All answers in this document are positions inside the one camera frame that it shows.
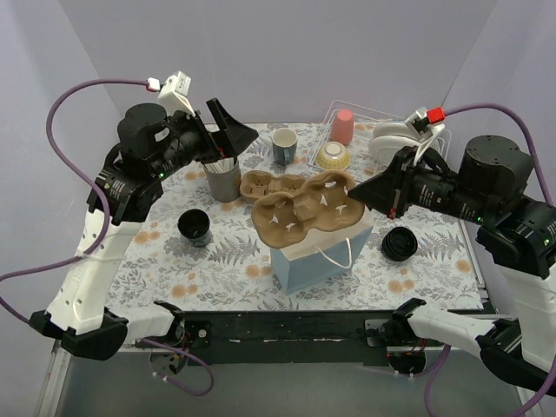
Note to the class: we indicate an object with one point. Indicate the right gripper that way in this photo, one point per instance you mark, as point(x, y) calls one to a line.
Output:
point(400, 184)

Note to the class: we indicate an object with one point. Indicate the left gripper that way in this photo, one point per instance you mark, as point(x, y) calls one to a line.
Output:
point(213, 143)

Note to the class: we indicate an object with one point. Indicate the single brown cup carrier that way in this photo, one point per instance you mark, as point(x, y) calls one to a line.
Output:
point(283, 219)

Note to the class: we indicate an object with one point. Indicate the white blue paper bag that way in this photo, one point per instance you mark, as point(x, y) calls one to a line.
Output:
point(320, 255)

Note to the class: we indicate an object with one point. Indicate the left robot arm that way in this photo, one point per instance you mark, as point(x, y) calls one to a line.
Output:
point(152, 146)

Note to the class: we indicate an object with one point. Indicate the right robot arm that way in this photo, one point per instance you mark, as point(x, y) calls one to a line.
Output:
point(518, 232)

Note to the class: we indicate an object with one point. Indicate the white plate front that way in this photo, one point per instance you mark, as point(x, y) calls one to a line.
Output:
point(383, 148)

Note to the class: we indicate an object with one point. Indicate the white plate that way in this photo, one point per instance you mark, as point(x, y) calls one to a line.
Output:
point(392, 129)
point(383, 148)

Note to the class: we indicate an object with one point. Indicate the yellow patterned bowl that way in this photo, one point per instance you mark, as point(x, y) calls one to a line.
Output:
point(332, 155)

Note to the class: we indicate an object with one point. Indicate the blue ceramic mug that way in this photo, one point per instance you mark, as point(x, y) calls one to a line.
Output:
point(284, 143)

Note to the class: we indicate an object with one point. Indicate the white plate back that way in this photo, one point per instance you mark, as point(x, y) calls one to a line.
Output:
point(392, 129)

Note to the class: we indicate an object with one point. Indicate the grey straw holder cup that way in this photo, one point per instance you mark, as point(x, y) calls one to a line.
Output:
point(225, 187)

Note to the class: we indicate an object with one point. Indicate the brown cardboard cup carrier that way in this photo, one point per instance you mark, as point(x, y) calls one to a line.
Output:
point(256, 184)

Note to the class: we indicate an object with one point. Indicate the pink plastic cup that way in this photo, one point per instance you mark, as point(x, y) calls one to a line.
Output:
point(343, 127)

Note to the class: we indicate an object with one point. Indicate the white wire dish rack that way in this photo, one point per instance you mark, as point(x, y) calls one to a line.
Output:
point(362, 163)

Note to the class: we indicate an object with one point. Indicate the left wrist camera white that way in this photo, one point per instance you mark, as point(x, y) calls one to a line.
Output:
point(173, 93)

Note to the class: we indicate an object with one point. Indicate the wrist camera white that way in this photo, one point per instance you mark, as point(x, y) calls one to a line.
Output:
point(173, 93)
point(427, 125)

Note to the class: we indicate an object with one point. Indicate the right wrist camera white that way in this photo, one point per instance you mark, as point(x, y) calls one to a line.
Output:
point(427, 125)

